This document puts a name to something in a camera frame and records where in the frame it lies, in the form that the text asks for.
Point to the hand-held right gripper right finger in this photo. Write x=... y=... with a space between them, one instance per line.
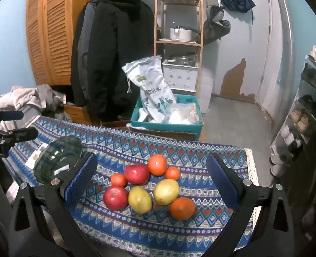
x=222 y=182

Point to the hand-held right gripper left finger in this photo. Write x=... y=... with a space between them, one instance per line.
x=80 y=182

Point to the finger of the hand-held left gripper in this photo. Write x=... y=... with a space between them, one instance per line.
x=8 y=115
x=21 y=135

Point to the green glass bowl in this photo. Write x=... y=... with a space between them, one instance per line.
x=59 y=155

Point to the small tangerine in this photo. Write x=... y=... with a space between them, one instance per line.
x=172 y=173
x=118 y=180

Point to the red apple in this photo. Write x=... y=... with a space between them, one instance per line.
x=115 y=198
x=136 y=173

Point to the large orange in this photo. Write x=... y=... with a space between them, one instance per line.
x=158 y=164
x=182 y=208

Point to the beige garment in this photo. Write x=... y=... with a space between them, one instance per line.
x=13 y=96

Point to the white card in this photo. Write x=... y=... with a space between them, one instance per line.
x=36 y=154

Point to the grey garment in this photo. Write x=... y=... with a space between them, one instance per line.
x=49 y=96

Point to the grey slipper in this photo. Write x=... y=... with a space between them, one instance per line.
x=278 y=163

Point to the teal plastic crate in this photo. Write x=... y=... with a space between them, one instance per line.
x=168 y=128

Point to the blue patterned tablecloth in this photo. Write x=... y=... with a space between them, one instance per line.
x=147 y=144

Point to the clear plastic bags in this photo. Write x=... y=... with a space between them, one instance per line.
x=180 y=115

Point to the white shoe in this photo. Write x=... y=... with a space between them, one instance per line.
x=291 y=138

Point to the wooden louvered wardrobe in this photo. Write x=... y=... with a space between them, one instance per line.
x=53 y=32

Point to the beige shoe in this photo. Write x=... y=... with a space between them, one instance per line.
x=295 y=115
x=305 y=123

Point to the dark grey backpack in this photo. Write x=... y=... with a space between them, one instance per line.
x=84 y=37

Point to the white patterned basket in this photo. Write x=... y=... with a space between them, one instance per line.
x=179 y=76

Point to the black shoe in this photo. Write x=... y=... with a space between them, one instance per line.
x=307 y=103

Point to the white rice bag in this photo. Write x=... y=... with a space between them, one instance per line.
x=150 y=85

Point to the shoe rack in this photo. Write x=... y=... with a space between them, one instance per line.
x=305 y=91

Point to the black coat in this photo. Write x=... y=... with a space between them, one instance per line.
x=115 y=45

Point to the steel pot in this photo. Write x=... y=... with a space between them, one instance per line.
x=183 y=59

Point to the white door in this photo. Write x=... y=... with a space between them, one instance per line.
x=275 y=59

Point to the wooden shelf rack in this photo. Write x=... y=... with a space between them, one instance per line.
x=199 y=32

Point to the white cooking pot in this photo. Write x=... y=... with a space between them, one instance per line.
x=180 y=33

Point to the grey hanging bag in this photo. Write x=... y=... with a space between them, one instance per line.
x=217 y=26

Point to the white sneaker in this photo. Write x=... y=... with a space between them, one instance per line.
x=313 y=52

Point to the navy folded umbrella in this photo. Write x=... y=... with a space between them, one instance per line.
x=237 y=1

